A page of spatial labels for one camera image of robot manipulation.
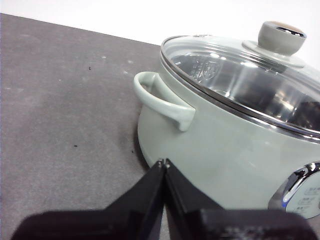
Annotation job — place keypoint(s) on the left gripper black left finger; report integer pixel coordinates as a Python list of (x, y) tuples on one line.
[(135, 212)]

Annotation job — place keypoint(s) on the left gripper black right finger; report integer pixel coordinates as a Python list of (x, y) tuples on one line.
[(195, 215)]

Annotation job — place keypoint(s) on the glass lid with green knob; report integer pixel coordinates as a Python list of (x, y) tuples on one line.
[(280, 37)]

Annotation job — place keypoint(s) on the pale green electric steamer pot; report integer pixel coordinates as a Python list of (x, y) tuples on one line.
[(212, 150)]

